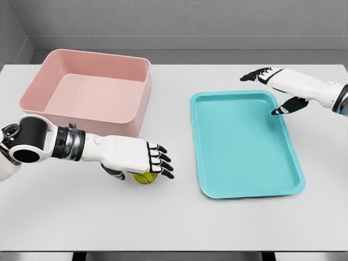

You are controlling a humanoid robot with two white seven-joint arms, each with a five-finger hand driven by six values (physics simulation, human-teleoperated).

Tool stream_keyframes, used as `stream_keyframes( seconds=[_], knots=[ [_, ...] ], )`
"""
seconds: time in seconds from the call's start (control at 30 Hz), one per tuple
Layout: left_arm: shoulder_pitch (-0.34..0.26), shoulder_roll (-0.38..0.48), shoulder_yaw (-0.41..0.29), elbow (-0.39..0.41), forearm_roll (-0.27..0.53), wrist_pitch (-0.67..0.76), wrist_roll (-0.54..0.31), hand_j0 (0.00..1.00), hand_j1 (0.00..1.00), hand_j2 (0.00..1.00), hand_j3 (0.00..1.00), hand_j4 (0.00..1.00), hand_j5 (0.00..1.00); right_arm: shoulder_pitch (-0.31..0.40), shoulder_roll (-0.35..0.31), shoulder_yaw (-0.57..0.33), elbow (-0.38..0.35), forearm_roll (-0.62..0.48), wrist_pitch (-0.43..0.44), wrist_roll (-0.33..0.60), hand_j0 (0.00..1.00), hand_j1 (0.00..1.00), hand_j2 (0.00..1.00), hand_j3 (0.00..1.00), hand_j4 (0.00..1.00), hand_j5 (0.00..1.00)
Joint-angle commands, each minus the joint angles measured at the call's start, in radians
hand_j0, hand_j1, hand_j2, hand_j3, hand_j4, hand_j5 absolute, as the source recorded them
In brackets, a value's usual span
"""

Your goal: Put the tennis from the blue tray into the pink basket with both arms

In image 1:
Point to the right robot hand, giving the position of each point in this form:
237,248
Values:
282,79

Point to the yellow-green tennis ball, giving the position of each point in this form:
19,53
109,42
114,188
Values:
144,178

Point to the blue tray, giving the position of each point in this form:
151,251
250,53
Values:
242,144

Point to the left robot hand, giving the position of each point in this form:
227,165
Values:
130,153

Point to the pink basket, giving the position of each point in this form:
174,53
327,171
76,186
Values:
89,89

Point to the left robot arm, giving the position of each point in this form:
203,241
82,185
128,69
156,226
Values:
46,141

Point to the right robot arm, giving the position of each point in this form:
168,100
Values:
326,91

